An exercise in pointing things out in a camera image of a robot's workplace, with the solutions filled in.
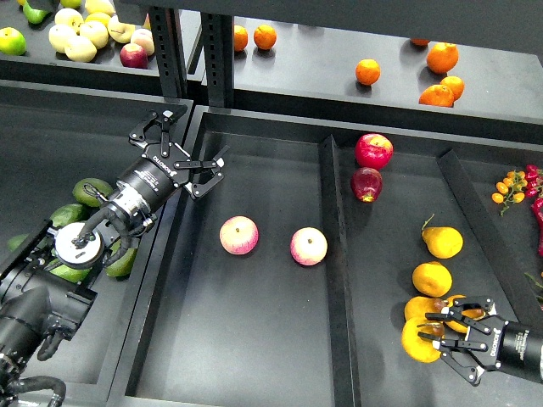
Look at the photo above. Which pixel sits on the dark green avocado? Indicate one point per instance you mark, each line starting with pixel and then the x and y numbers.
pixel 85 191

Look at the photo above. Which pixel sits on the black centre tray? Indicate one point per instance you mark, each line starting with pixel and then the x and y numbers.
pixel 215 329

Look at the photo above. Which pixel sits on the orange front right shelf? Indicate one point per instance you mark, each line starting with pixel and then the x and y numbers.
pixel 437 95

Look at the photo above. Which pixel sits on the black tray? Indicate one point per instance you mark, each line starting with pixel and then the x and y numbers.
pixel 215 329
pixel 52 137

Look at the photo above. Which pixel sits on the yellow pear lower right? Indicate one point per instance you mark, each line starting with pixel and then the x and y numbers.
pixel 473 314

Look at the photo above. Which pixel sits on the black left tray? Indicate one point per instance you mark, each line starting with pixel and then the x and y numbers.
pixel 52 137

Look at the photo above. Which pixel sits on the orange behind front one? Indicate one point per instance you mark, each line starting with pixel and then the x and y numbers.
pixel 456 84

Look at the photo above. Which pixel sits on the pink apple left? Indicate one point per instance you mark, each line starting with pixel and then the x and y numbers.
pixel 239 235

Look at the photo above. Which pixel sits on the green avocado under arm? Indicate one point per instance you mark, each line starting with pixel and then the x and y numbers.
pixel 67 273

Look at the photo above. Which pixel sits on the pale yellow pear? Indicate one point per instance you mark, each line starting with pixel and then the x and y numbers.
pixel 59 35
pixel 80 49

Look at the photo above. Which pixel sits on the pink apple right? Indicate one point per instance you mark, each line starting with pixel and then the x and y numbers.
pixel 308 246

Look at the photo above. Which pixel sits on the orange post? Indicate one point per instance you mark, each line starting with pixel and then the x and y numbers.
pixel 240 38
pixel 265 37

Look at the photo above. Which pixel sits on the pale yellow pear front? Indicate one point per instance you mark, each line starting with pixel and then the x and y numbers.
pixel 80 49

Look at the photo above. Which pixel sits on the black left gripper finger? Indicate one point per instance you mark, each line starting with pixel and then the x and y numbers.
pixel 198 176
pixel 163 121

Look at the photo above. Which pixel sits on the black shelf post left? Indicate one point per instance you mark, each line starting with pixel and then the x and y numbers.
pixel 169 55

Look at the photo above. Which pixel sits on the yellow pear lower left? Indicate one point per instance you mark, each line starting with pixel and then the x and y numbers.
pixel 419 306

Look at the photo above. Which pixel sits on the orange near post left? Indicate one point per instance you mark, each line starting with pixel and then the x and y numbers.
pixel 240 38

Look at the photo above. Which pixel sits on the pink apple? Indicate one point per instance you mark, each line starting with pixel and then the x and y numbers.
pixel 308 246
pixel 239 235

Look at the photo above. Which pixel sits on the red chili peppers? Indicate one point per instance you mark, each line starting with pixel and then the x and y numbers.
pixel 534 190

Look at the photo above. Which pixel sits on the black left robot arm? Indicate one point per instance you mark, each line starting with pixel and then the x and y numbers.
pixel 46 282

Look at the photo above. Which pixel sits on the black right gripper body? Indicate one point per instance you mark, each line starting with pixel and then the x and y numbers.
pixel 513 348

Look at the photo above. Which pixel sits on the yellow pear upper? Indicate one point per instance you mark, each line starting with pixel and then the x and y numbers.
pixel 443 242

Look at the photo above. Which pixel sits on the dark red apple on shelf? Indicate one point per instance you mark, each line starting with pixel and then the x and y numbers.
pixel 133 55

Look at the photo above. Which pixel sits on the large orange on shelf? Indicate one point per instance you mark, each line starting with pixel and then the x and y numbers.
pixel 442 57

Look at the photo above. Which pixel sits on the green apple on shelf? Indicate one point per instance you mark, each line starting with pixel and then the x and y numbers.
pixel 12 41

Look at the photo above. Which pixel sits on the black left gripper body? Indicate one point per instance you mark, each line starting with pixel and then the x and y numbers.
pixel 151 180

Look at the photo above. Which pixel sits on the yellow pear with brown top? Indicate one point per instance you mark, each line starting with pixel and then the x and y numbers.
pixel 421 349

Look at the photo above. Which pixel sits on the bright red apple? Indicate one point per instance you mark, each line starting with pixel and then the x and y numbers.
pixel 374 151

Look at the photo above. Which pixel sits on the yellow pear middle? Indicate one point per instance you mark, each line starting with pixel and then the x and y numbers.
pixel 432 279

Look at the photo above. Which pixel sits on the black shelf post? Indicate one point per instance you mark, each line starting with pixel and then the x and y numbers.
pixel 169 55
pixel 217 37

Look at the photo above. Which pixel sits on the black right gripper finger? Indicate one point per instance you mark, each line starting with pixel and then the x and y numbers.
pixel 449 348
pixel 454 313

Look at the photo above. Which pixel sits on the orange near post right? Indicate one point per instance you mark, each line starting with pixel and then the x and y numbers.
pixel 265 37

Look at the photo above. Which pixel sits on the orange cherry tomato bunch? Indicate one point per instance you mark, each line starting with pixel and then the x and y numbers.
pixel 510 190

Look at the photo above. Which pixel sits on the orange on shelf centre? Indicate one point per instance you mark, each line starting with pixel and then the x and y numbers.
pixel 367 72

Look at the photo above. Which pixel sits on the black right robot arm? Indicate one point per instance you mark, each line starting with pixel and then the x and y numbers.
pixel 491 343

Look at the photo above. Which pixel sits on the black shelf post right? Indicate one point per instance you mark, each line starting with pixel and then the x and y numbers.
pixel 217 37

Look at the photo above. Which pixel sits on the pale yellow pear left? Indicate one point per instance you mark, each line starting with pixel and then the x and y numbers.
pixel 59 35

